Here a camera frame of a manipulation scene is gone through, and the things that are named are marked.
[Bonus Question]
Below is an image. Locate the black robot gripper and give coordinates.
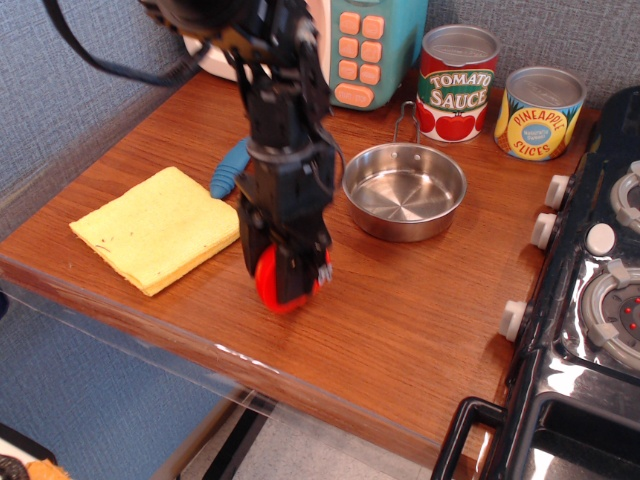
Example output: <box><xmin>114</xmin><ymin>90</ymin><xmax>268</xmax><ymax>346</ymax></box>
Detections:
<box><xmin>236</xmin><ymin>140</ymin><xmax>336</xmax><ymax>304</ymax></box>

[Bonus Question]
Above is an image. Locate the red plastic bell pepper half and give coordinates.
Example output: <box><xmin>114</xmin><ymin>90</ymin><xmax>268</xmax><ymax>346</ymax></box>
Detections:
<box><xmin>255</xmin><ymin>244</ymin><xmax>332</xmax><ymax>314</ymax></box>

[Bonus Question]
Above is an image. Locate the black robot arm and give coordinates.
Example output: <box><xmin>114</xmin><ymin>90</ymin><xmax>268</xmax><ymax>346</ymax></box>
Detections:
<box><xmin>143</xmin><ymin>1</ymin><xmax>339</xmax><ymax>313</ymax></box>

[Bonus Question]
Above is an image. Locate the small steel pot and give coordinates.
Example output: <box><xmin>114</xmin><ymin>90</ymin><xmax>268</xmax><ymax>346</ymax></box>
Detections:
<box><xmin>342</xmin><ymin>101</ymin><xmax>468</xmax><ymax>243</ymax></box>

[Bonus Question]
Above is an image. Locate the yellow folded cloth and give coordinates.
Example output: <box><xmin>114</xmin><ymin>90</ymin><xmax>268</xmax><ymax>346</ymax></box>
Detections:
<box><xmin>69</xmin><ymin>167</ymin><xmax>239</xmax><ymax>297</ymax></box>

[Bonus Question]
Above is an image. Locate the teal toy microwave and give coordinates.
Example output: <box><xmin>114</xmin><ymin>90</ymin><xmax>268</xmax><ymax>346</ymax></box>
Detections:
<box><xmin>182</xmin><ymin>0</ymin><xmax>430</xmax><ymax>112</ymax></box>

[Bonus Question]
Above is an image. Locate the white stove knob lower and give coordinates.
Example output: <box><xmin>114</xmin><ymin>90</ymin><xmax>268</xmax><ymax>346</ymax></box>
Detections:
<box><xmin>499</xmin><ymin>300</ymin><xmax>527</xmax><ymax>342</ymax></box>

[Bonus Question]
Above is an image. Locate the white stove knob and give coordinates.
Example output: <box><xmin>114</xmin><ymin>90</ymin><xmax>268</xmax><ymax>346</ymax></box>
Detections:
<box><xmin>530</xmin><ymin>213</ymin><xmax>557</xmax><ymax>250</ymax></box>
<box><xmin>499</xmin><ymin>300</ymin><xmax>527</xmax><ymax>342</ymax></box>
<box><xmin>545</xmin><ymin>175</ymin><xmax>570</xmax><ymax>211</ymax></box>

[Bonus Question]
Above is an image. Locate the tomato sauce can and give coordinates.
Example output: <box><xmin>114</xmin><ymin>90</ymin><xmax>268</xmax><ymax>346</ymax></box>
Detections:
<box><xmin>416</xmin><ymin>24</ymin><xmax>501</xmax><ymax>143</ymax></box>

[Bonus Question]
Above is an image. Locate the white stove knob middle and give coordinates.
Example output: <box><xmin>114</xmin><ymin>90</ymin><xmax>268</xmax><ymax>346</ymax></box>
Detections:
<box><xmin>530</xmin><ymin>213</ymin><xmax>557</xmax><ymax>250</ymax></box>

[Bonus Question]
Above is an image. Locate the white stove knob upper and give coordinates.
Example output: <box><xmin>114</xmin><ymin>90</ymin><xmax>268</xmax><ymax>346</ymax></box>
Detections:
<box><xmin>545</xmin><ymin>175</ymin><xmax>570</xmax><ymax>211</ymax></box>

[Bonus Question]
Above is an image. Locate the pineapple slices can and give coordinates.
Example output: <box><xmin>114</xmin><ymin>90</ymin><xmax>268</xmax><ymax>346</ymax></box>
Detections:
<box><xmin>494</xmin><ymin>66</ymin><xmax>587</xmax><ymax>162</ymax></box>

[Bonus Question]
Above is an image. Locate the orange object bottom left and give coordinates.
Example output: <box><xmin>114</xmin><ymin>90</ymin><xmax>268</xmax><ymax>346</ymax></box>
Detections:
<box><xmin>26</xmin><ymin>459</ymin><xmax>71</xmax><ymax>480</ymax></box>

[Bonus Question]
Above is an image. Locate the black toy stove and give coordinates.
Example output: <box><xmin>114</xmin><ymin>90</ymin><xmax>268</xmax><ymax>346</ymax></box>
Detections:
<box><xmin>432</xmin><ymin>87</ymin><xmax>639</xmax><ymax>479</ymax></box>

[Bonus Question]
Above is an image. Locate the blue ribbed toy handle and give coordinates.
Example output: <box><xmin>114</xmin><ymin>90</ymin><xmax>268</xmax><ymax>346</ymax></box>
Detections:
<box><xmin>209</xmin><ymin>137</ymin><xmax>250</xmax><ymax>200</ymax></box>

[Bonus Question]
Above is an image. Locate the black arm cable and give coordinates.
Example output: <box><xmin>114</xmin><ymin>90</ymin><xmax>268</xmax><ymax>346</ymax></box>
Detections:
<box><xmin>41</xmin><ymin>0</ymin><xmax>211</xmax><ymax>88</ymax></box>

